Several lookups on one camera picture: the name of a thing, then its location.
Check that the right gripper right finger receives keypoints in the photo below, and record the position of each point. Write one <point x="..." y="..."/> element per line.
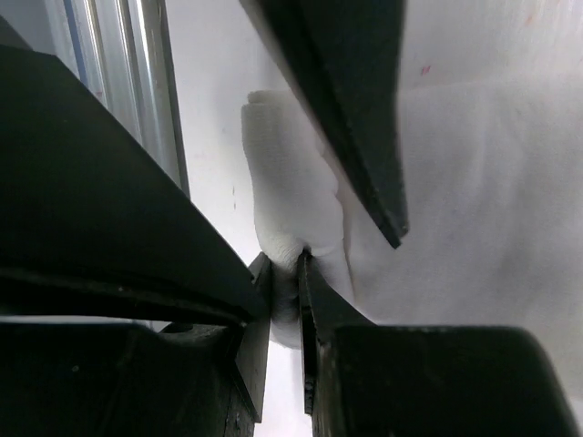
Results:
<point x="363" y="379"/>

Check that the aluminium rail frame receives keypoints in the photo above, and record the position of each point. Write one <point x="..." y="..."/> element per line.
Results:
<point x="120" y="50"/>

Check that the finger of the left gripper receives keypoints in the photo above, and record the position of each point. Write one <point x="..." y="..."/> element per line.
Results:
<point x="90" y="224"/>
<point x="342" y="58"/>

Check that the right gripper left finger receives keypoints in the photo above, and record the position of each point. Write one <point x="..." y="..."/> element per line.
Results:
<point x="85" y="354"/>

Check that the white sock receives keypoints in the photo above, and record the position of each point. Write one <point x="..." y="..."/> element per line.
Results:
<point x="493" y="185"/>

